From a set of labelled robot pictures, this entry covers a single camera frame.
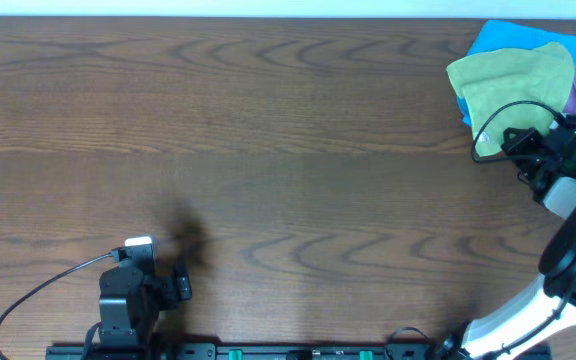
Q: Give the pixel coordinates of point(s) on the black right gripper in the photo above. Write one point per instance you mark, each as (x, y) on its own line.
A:
(526, 136)

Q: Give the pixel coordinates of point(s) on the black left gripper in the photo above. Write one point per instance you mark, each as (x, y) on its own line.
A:
(171, 285)

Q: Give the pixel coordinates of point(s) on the light green cloth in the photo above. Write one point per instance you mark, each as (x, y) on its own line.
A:
(512, 87)

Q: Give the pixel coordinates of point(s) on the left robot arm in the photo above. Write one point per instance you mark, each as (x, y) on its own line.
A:
(132, 297)

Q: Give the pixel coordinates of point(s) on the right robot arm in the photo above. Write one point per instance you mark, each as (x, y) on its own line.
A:
(548, 305)

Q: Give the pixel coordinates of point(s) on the blue cloth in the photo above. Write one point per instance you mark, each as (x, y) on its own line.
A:
(497, 34)

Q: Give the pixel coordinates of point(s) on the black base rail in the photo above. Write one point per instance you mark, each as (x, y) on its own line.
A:
(210, 351)

